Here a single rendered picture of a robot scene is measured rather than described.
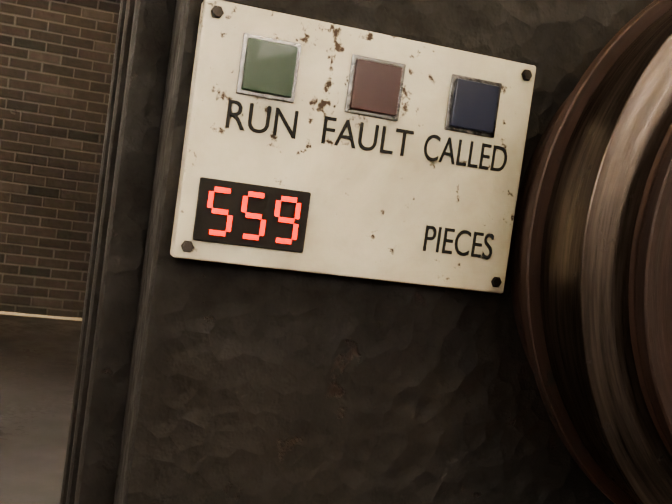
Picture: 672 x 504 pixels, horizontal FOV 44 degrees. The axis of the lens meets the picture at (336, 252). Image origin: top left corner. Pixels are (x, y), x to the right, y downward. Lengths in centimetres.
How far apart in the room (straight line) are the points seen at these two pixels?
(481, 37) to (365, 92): 12
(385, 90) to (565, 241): 17
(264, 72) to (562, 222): 23
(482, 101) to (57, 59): 603
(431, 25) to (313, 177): 15
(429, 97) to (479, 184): 8
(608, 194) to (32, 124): 614
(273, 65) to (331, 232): 13
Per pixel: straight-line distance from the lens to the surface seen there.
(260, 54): 60
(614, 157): 55
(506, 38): 69
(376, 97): 62
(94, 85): 658
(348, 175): 61
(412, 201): 63
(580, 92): 62
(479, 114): 65
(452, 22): 67
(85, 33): 663
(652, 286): 55
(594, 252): 55
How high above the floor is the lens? 111
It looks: 3 degrees down
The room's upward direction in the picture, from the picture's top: 8 degrees clockwise
